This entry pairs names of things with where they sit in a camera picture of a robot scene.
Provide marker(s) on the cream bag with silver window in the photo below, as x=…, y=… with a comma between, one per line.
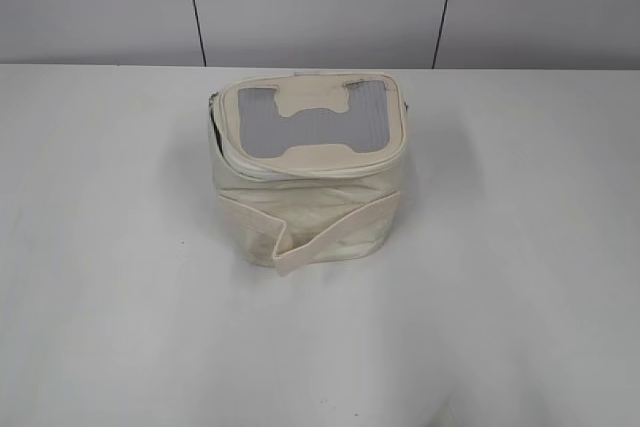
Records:
x=308, y=168

